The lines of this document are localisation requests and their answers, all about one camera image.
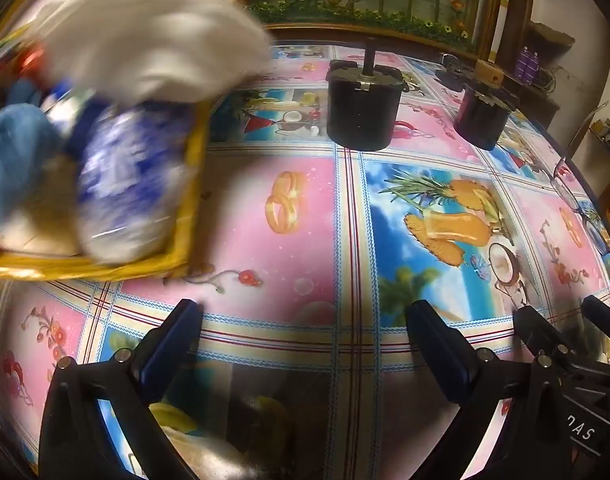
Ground black motor with wooden cap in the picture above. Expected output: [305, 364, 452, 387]
[452, 59, 520, 151]

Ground blue white tissue packet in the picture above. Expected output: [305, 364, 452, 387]
[78, 102, 201, 266]

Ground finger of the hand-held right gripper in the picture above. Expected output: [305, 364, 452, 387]
[514, 305, 573, 361]
[582, 295, 610, 341]

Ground white cloth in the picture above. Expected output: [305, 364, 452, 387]
[30, 0, 273, 106]

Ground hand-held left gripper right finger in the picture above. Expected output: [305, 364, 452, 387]
[405, 300, 572, 480]

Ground eyeglasses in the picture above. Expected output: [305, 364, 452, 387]
[550, 155, 610, 256]

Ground black cylindrical motor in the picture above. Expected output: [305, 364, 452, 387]
[325, 37, 407, 152]

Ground black metal tool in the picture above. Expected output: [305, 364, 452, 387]
[435, 52, 478, 86]

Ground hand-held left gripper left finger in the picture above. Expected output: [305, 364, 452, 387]
[38, 299, 204, 480]

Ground printed plastic tablecloth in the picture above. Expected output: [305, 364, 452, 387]
[0, 42, 610, 480]

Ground yellow cardboard box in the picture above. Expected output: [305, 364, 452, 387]
[0, 0, 248, 282]

